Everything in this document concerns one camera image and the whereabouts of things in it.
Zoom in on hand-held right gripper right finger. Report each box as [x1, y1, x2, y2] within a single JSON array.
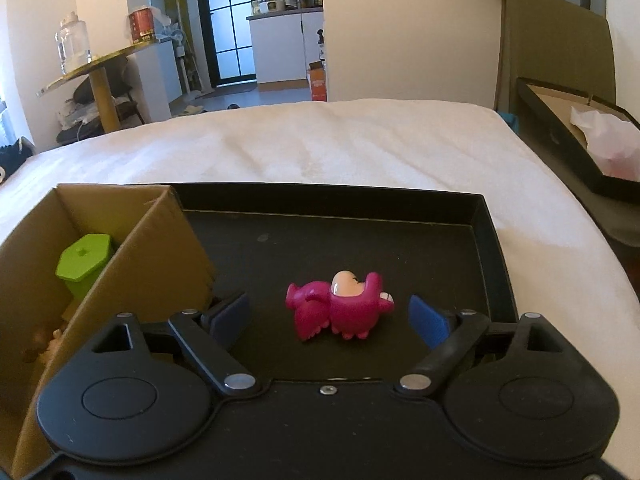
[[395, 294, 561, 391]]

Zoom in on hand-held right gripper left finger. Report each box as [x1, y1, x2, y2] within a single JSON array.
[[90, 291, 256, 392]]

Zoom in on pink monster figurine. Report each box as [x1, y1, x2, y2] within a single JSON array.
[[286, 270, 396, 344]]

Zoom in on cardboard box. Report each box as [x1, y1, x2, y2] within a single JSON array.
[[0, 183, 219, 479]]

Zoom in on green hexagonal container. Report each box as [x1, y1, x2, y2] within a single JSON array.
[[56, 233, 117, 304]]

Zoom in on black tray with cardboard liner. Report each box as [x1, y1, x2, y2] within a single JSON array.
[[515, 77, 640, 204]]

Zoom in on orange carton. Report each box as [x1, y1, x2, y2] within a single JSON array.
[[306, 60, 329, 103]]

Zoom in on round gold-edged table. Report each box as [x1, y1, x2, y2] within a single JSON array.
[[35, 40, 167, 134]]

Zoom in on white plastic bag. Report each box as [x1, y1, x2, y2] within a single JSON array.
[[570, 105, 640, 181]]

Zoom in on white kitchen cabinet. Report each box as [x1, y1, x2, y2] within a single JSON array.
[[247, 9, 325, 85]]

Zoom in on black-framed glass door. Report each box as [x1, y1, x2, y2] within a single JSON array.
[[195, 0, 259, 89]]

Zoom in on large cardboard sheet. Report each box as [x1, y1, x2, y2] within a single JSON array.
[[492, 0, 616, 127]]

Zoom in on red can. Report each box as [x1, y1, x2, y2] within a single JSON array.
[[127, 6, 155, 45]]

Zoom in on clear glass jar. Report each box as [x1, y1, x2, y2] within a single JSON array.
[[55, 12, 93, 76]]

